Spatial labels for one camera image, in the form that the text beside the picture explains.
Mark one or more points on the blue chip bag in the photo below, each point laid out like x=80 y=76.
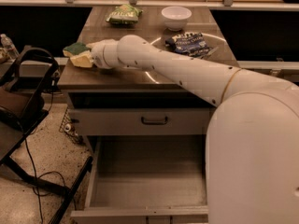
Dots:
x=191 y=44

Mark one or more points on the green chip bag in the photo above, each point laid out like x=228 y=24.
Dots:
x=124 y=14

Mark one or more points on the open bottom drawer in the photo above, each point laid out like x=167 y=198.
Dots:
x=146 y=180

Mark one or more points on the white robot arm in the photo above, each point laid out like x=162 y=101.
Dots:
x=252 y=140

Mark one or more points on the black chair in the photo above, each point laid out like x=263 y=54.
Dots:
x=20 y=113

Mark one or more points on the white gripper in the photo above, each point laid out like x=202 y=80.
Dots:
x=97 y=57

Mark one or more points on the grey drawer cabinet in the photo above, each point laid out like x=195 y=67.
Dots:
x=93 y=88

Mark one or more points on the green and yellow sponge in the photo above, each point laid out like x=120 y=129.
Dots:
x=74 y=49

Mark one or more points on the clear plastic water bottle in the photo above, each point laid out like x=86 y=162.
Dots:
x=9 y=47

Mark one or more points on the middle drawer with handle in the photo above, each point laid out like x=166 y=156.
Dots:
x=124 y=121

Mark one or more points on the white bowl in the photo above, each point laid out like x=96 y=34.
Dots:
x=175 y=18

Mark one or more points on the wire basket on floor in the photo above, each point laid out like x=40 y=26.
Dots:
x=68 y=129

